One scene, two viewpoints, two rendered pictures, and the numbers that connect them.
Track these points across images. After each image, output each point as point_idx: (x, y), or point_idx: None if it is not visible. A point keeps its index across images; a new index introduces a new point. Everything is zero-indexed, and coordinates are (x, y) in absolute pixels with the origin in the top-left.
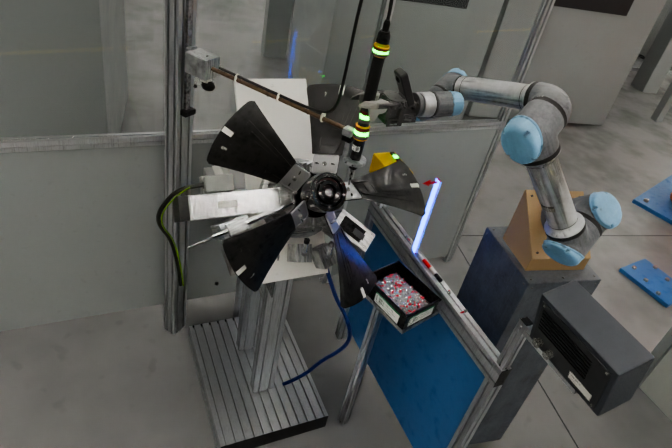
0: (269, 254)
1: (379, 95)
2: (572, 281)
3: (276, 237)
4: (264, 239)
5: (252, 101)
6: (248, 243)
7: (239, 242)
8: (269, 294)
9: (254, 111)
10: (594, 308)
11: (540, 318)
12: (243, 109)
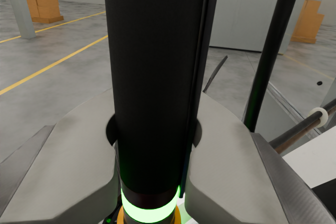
0: (118, 189)
1: (227, 223)
2: None
3: (119, 182)
4: (117, 166)
5: (226, 56)
6: (116, 151)
7: (117, 141)
8: None
9: (217, 68)
10: None
11: None
12: (219, 63)
